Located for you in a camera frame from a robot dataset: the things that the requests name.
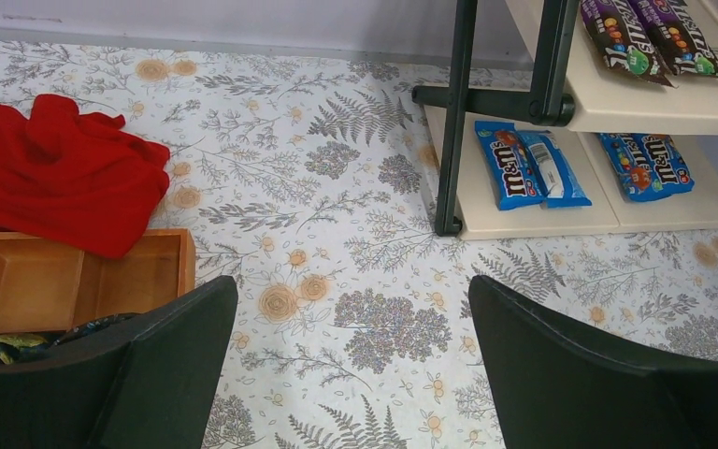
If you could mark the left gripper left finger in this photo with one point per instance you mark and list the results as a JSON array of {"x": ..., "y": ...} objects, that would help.
[{"x": 146, "y": 382}]

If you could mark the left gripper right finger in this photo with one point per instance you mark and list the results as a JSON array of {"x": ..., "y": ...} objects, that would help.
[{"x": 559, "y": 383}]

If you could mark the blue white candy bag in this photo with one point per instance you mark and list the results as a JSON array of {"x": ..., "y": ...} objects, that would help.
[{"x": 556, "y": 179}]

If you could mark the blue M&M candy bag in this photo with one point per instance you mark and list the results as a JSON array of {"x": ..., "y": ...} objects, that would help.
[{"x": 668, "y": 165}]

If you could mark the blue candy bag on shelf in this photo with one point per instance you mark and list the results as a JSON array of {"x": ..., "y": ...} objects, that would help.
[{"x": 507, "y": 159}]

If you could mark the three-tier shelf rack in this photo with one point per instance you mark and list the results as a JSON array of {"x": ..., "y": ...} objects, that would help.
[{"x": 576, "y": 97}]

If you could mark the brown candy bag left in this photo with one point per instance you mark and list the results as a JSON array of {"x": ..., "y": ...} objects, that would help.
[{"x": 621, "y": 40}]

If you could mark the brown candy bag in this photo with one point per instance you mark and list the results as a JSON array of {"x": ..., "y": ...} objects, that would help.
[
  {"x": 677, "y": 37},
  {"x": 621, "y": 40}
]

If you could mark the brown candy bag right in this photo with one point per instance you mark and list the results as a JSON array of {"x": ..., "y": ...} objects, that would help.
[{"x": 677, "y": 37}]

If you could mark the wooden compartment tray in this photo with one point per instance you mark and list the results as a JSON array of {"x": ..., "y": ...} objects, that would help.
[{"x": 46, "y": 285}]

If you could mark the red cloth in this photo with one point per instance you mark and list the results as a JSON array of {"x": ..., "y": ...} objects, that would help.
[{"x": 77, "y": 178}]

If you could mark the floral table mat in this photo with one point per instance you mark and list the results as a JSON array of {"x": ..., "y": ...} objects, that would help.
[{"x": 312, "y": 182}]

